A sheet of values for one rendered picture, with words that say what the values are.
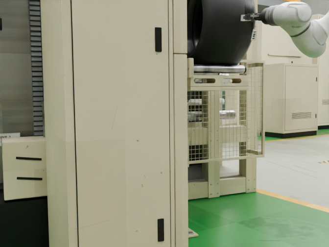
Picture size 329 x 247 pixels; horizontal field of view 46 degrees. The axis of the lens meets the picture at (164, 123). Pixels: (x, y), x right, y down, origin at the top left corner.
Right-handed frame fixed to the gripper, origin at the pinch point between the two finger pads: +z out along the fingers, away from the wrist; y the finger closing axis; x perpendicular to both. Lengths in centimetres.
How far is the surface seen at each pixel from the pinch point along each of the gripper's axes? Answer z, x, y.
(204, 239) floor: -5, 115, 18
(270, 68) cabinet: 372, 49, -314
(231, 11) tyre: 3.9, -2.8, 6.0
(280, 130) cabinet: 334, 148, -318
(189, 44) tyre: 54, 14, 3
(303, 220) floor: -3, 115, -51
